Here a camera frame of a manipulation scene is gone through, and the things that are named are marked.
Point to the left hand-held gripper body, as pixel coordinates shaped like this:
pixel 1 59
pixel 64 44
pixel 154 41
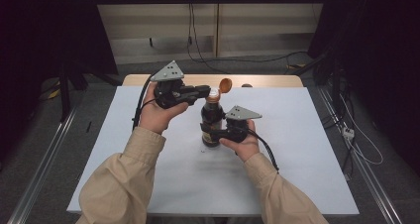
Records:
pixel 168 85

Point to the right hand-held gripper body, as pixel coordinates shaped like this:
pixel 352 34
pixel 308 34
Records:
pixel 239 128

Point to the dark soy sauce bottle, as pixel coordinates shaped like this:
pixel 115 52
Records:
pixel 211 113

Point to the person's right hand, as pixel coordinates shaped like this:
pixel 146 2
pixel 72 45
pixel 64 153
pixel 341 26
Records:
pixel 246 148

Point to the person's left hand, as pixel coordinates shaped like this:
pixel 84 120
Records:
pixel 155 118

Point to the black metal stand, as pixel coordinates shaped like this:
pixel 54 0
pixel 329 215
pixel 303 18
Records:
pixel 64 91

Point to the white power strip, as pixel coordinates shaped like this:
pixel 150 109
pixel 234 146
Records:
pixel 348 133

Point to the black curtain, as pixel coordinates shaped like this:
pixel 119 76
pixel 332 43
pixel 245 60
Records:
pixel 379 35
pixel 43 25

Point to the aluminium floor rail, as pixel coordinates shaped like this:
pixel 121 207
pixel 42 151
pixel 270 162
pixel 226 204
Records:
pixel 39 174
pixel 369 181

